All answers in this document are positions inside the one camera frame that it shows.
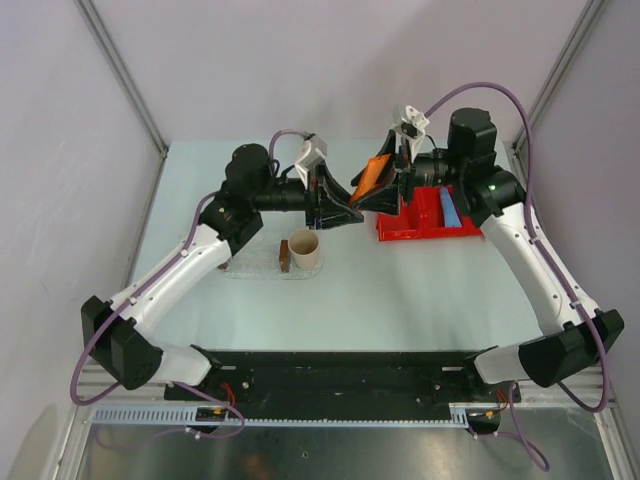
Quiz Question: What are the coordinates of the red plastic organizer bin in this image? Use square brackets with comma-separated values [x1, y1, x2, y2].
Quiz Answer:
[376, 186, 483, 242]

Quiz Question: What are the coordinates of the clear oval glass tray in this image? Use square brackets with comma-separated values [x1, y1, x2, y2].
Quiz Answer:
[218, 235, 324, 280]

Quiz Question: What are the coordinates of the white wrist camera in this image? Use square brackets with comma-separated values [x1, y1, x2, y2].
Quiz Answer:
[294, 134, 327, 190]
[392, 105, 430, 160]

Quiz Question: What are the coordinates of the white slotted cable duct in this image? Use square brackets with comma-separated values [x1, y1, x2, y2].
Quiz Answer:
[91, 404, 499, 428]

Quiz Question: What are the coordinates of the clear acrylic toothbrush stand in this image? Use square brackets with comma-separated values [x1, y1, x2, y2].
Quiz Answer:
[218, 239, 290, 278]

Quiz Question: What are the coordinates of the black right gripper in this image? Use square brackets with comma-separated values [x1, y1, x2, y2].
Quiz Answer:
[352, 130, 467, 217]

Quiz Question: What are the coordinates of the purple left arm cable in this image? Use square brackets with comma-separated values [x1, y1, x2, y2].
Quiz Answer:
[69, 129, 314, 451]

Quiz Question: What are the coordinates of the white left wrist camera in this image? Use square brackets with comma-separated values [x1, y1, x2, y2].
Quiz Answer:
[294, 134, 327, 190]

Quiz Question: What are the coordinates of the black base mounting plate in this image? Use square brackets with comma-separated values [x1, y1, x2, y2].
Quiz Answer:
[196, 350, 509, 419]

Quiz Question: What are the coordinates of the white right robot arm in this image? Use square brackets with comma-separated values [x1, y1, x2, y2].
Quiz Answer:
[351, 106, 624, 401]

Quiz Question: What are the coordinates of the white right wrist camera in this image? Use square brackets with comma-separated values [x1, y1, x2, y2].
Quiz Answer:
[392, 105, 430, 160]

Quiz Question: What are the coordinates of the blue toothpaste tube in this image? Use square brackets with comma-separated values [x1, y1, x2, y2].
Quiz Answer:
[439, 187, 462, 228]

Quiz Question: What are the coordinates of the orange toothpaste tube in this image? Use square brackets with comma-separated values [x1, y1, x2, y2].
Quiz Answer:
[350, 154, 391, 206]

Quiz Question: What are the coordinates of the beige cup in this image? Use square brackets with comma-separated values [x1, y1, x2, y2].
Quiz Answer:
[288, 229, 320, 271]

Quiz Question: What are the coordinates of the right aluminium frame post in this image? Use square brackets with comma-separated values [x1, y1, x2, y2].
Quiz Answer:
[512, 0, 609, 151]

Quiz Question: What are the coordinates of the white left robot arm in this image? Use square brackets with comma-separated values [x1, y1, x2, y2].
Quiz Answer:
[81, 136, 364, 400]

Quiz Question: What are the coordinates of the left aluminium frame post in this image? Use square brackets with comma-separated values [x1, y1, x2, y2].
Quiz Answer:
[74, 0, 170, 157]

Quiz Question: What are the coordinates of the aluminium frame post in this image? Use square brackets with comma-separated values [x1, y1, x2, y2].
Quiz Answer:
[512, 0, 609, 151]
[74, 0, 170, 157]

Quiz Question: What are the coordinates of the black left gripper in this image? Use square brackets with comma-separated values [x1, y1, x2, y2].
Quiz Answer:
[251, 162, 363, 231]

